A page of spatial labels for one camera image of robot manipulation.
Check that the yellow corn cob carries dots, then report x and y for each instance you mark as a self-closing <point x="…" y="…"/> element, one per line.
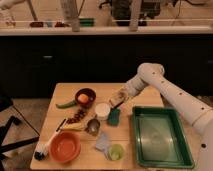
<point x="73" y="126"/>

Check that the green chili pepper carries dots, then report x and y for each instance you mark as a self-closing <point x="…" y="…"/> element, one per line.
<point x="66" y="105"/>

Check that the green sponge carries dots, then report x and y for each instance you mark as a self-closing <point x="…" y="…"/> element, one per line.
<point x="113" y="118"/>

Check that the white round container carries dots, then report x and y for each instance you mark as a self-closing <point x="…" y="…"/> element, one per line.
<point x="102" y="111"/>

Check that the pale blue cloth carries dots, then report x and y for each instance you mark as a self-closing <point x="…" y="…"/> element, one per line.
<point x="102" y="142"/>

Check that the green plastic tray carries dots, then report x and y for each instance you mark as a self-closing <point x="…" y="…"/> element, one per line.
<point x="160" y="141"/>

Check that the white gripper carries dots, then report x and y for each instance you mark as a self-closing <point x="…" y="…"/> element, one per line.
<point x="133" y="87"/>

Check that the dark brown bowl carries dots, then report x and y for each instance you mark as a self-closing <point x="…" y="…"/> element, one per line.
<point x="90" y="93"/>

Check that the whiteboard eraser with black base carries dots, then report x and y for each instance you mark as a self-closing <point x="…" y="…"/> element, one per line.
<point x="115" y="101"/>

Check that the light green cup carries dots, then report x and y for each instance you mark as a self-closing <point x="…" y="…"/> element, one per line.
<point x="115" y="152"/>

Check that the orange plastic bowl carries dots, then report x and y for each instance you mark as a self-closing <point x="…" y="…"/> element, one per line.
<point x="65" y="147"/>

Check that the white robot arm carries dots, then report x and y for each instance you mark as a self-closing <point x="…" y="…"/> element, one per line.
<point x="197" y="113"/>

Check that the white shelf rail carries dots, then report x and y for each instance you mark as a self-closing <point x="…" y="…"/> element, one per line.
<point x="21" y="28"/>

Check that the orange fruit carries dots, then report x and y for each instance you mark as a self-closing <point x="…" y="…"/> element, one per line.
<point x="83" y="98"/>

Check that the dark red grape bunch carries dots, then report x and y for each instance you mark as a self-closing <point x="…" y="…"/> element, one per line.
<point x="81" y="113"/>

